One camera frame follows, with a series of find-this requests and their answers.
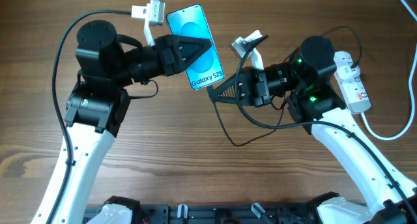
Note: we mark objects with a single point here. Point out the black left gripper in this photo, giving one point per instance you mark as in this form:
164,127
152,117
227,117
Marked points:
171,55

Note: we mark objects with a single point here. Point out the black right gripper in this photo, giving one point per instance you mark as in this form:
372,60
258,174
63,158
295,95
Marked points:
253,86

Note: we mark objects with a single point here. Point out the white power strip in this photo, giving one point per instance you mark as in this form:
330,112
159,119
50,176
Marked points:
353,92

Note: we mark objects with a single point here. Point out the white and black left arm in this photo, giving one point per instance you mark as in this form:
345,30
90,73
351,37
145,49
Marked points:
98,104

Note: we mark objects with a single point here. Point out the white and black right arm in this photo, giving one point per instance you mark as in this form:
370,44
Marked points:
314,105

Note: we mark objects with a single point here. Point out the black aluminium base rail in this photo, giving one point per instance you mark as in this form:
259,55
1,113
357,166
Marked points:
164,214

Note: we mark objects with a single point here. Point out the white USB wall charger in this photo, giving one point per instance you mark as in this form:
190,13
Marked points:
345,73

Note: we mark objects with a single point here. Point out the blue Galaxy S25 smartphone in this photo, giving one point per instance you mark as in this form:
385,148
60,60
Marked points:
191,21

